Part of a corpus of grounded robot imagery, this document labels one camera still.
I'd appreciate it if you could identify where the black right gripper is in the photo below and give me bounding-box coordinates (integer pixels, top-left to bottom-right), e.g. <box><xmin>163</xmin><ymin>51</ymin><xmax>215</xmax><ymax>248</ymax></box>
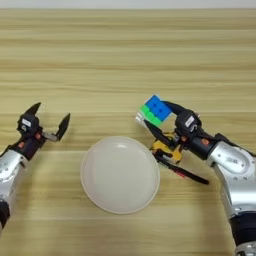
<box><xmin>143</xmin><ymin>100</ymin><xmax>222</xmax><ymax>162</ymax></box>

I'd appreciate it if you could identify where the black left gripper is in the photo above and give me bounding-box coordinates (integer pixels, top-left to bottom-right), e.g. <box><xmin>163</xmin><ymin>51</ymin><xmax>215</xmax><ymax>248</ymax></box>
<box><xmin>9</xmin><ymin>101</ymin><xmax>72</xmax><ymax>162</ymax></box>

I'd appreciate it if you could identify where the multicolour puzzle cube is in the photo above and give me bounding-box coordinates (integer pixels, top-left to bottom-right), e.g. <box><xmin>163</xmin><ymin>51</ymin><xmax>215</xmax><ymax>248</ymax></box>
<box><xmin>134</xmin><ymin>94</ymin><xmax>174</xmax><ymax>129</ymax></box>

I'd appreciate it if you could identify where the yellow tape measure black strap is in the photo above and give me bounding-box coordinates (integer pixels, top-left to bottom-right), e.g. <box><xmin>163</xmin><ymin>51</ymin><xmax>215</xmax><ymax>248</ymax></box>
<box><xmin>149</xmin><ymin>131</ymin><xmax>210</xmax><ymax>186</ymax></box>

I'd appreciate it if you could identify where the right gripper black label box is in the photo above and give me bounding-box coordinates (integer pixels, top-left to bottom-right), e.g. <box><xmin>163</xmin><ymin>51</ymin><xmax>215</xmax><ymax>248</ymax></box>
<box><xmin>174</xmin><ymin>108</ymin><xmax>203</xmax><ymax>138</ymax></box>

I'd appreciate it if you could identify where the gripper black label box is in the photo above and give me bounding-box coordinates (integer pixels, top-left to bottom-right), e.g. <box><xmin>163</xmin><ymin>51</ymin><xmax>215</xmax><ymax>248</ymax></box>
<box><xmin>174</xmin><ymin>108</ymin><xmax>203</xmax><ymax>138</ymax></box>
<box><xmin>16</xmin><ymin>112</ymin><xmax>41</xmax><ymax>138</ymax></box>

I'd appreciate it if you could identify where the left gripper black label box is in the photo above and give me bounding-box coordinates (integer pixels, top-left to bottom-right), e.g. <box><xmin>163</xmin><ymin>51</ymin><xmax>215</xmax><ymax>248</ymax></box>
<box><xmin>16</xmin><ymin>112</ymin><xmax>41</xmax><ymax>138</ymax></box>

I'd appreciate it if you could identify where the round white plate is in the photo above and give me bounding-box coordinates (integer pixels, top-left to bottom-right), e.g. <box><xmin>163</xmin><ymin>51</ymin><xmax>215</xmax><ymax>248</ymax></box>
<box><xmin>80</xmin><ymin>135</ymin><xmax>161</xmax><ymax>215</ymax></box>

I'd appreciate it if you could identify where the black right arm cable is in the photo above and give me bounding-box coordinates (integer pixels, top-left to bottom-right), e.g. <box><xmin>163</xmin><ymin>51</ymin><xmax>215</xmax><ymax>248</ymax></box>
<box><xmin>215</xmin><ymin>132</ymin><xmax>256</xmax><ymax>155</ymax></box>

